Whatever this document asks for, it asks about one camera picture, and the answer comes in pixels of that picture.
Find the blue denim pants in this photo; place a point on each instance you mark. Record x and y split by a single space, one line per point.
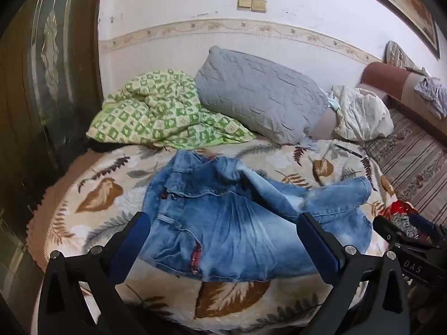
237 230

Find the pale blue cloth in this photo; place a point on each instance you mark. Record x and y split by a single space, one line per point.
333 104

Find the patterned cushion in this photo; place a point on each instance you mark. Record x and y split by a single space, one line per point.
400 56

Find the white crumpled cloth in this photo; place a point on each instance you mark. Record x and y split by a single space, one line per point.
363 115

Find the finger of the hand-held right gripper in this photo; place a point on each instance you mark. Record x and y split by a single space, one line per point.
384 228

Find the large framed picture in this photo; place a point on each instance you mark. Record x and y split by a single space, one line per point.
401 3

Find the green checkered blanket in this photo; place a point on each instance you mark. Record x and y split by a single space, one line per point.
157 111

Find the dark wooden wardrobe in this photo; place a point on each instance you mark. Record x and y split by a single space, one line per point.
42 94

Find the leaf print blanket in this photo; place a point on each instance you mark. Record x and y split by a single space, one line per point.
104 195

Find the brown striped sofa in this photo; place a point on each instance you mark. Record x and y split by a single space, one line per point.
412 160

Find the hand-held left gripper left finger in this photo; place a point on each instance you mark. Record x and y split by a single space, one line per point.
134 244

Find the red patterned cloth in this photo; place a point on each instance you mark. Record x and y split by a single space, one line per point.
401 211

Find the pale lilac cloth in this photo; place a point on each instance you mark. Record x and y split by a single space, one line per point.
431 92

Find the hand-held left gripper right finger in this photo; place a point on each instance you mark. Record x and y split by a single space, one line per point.
316 242

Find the grey quilted pillow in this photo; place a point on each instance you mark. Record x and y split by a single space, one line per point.
258 90

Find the beige light switch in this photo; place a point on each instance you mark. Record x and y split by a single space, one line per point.
244 4
259 5

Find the thin dark stick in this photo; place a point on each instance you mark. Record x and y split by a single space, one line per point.
349 150

